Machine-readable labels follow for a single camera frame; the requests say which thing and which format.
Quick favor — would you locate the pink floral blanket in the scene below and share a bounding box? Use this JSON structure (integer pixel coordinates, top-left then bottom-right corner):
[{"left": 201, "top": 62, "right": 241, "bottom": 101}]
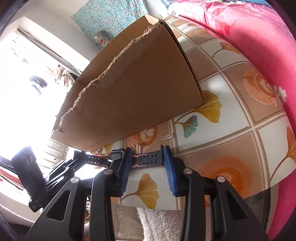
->
[{"left": 169, "top": 1, "right": 295, "bottom": 240}]

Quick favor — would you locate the silver hair comb clip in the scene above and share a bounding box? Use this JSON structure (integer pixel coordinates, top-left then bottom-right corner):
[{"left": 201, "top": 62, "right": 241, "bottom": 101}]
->
[{"left": 160, "top": 133, "right": 174, "bottom": 141}]

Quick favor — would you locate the black smart watch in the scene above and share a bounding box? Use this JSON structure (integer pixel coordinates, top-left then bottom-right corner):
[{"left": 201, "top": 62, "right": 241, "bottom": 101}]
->
[{"left": 132, "top": 150, "right": 163, "bottom": 168}]

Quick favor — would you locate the brown cardboard box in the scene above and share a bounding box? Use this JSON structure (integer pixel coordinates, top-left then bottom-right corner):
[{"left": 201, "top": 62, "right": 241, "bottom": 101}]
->
[{"left": 52, "top": 15, "right": 205, "bottom": 152}]

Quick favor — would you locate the gold dangling earring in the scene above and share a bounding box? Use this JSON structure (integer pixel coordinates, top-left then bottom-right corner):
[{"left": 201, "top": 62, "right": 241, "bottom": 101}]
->
[{"left": 129, "top": 144, "right": 142, "bottom": 155}]

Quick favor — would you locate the white fluffy towel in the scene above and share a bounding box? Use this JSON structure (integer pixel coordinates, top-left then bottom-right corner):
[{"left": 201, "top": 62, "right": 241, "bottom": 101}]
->
[{"left": 112, "top": 203, "right": 184, "bottom": 240}]

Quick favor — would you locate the teal floral hanging cloth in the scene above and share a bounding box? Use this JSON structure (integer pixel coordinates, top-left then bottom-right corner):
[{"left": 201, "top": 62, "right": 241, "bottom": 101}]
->
[{"left": 71, "top": 1, "right": 148, "bottom": 50}]

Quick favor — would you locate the ginkgo patterned table cover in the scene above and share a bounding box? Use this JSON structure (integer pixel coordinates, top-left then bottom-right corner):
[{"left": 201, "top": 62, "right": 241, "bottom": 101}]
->
[{"left": 100, "top": 16, "right": 295, "bottom": 198}]

